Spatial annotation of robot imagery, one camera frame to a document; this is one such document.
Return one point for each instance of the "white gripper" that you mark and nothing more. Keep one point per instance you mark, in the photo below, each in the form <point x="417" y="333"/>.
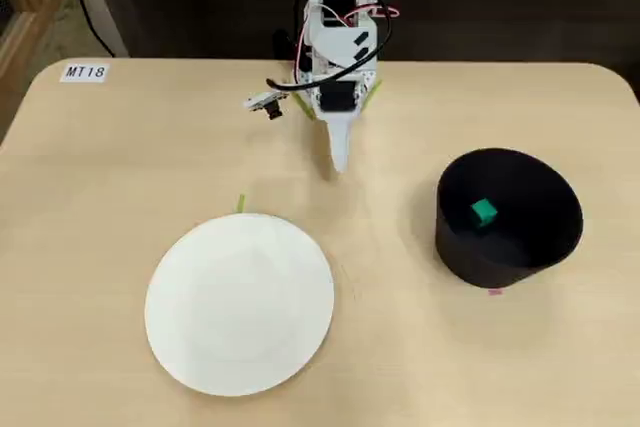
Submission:
<point x="339" y="97"/>

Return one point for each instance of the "green cube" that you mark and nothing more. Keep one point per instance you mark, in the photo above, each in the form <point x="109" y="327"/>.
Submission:
<point x="482" y="212"/>

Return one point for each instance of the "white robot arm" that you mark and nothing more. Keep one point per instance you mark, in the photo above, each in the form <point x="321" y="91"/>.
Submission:
<point x="335" y="37"/>

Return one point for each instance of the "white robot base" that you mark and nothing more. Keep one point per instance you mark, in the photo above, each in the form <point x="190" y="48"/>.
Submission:
<point x="371" y="82"/>

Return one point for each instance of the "black round bin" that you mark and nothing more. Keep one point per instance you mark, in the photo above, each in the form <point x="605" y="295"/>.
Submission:
<point x="500" y="267"/>

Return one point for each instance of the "green tape strip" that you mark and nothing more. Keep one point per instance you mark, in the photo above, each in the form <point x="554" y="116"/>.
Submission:
<point x="241" y="203"/>
<point x="372" y="94"/>
<point x="304" y="107"/>

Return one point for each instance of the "white paper plate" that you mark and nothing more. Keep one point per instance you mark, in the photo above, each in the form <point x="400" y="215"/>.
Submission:
<point x="240" y="304"/>

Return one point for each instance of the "white MT18 label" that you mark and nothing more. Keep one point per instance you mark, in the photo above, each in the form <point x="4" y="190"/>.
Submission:
<point x="86" y="72"/>

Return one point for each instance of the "wooden shelf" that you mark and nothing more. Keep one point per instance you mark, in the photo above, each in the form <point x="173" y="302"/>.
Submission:
<point x="30" y="22"/>

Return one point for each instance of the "small wrist camera board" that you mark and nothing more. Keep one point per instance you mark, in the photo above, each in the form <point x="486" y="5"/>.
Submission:
<point x="262" y="102"/>

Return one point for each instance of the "white post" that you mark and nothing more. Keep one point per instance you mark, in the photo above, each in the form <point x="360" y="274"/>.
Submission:
<point x="100" y="7"/>

